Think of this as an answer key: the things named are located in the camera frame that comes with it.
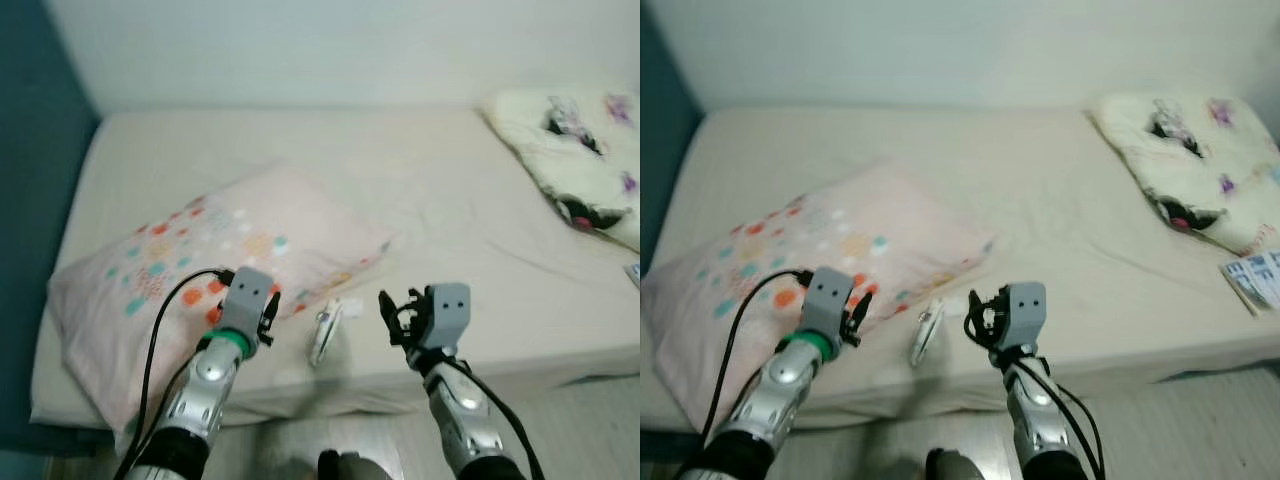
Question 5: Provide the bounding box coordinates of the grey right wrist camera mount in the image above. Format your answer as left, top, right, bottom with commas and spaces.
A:
425, 283, 471, 351
1005, 283, 1048, 351

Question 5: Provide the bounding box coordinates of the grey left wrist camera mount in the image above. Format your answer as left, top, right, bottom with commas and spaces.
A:
218, 266, 276, 346
803, 266, 859, 341

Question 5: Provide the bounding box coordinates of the cream cartoon print blanket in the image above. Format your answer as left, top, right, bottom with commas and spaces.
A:
1088, 92, 1280, 259
480, 88, 641, 253

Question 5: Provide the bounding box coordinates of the beige sheeted bed mattress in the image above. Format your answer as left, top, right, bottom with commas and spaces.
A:
30, 105, 641, 431
640, 105, 1280, 431

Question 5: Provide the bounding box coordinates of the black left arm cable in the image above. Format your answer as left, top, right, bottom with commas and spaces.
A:
115, 266, 236, 480
695, 268, 819, 479

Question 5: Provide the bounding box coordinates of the pink spotted pillow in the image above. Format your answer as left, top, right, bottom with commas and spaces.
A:
47, 165, 393, 456
640, 165, 998, 441

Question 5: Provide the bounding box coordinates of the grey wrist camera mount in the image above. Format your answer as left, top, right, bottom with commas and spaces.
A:
218, 266, 276, 346
1005, 283, 1048, 351
425, 283, 471, 351
803, 266, 859, 341

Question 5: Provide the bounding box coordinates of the grey right robot leg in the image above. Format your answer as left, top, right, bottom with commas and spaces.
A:
318, 450, 401, 480
925, 448, 1001, 480

